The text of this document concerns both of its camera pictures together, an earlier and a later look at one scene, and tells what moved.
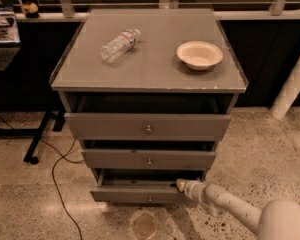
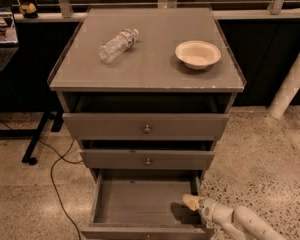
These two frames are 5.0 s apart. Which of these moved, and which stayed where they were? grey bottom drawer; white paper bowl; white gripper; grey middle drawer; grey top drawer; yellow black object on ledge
Moved: white gripper; grey bottom drawer
Stayed: white paper bowl; grey middle drawer; grey top drawer; yellow black object on ledge
